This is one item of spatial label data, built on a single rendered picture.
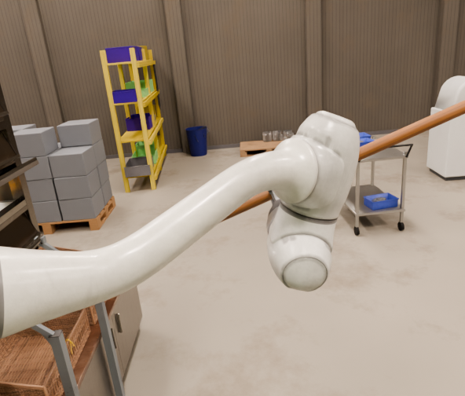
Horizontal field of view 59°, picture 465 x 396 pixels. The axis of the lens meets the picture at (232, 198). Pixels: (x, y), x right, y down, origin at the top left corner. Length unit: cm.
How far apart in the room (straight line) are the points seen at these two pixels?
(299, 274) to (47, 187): 486
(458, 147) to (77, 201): 503
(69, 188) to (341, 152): 479
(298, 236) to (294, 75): 820
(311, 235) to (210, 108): 812
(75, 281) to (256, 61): 832
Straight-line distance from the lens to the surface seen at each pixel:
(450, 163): 635
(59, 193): 534
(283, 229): 68
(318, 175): 62
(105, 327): 237
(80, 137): 553
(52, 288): 49
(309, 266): 65
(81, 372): 222
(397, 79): 943
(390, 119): 950
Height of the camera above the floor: 195
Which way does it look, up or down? 20 degrees down
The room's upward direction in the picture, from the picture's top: 5 degrees counter-clockwise
